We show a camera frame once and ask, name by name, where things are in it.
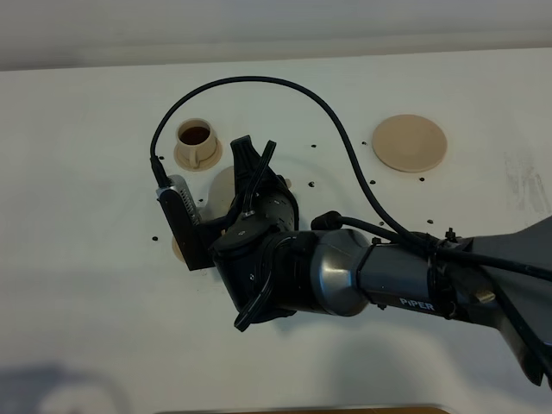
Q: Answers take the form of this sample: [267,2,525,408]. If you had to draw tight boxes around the beige far cup saucer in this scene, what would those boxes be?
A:
[173,138,223,172]

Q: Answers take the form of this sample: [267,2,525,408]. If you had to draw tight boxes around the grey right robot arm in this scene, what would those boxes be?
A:
[211,136,551,385]

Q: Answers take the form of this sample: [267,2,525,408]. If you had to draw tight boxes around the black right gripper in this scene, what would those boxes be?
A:
[210,135,302,330]

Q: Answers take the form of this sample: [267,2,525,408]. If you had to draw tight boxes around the beige near cup saucer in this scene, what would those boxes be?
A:
[172,237,185,263]

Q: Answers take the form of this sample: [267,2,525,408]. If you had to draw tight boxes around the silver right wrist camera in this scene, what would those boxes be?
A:
[156,175,225,271]

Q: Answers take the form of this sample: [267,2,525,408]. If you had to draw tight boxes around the beige ceramic teapot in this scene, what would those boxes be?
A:
[202,166,294,222]

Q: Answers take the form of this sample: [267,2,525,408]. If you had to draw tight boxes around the beige teapot saucer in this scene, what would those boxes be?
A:
[372,114,448,173]

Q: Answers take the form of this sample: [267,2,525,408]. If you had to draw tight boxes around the beige cup saucer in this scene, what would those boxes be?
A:
[173,138,223,172]
[172,237,185,263]

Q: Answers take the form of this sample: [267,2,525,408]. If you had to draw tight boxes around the beige far teacup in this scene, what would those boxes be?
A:
[176,118,216,145]

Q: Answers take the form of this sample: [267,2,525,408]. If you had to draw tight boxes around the black camera cable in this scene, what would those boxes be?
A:
[148,75,552,281]

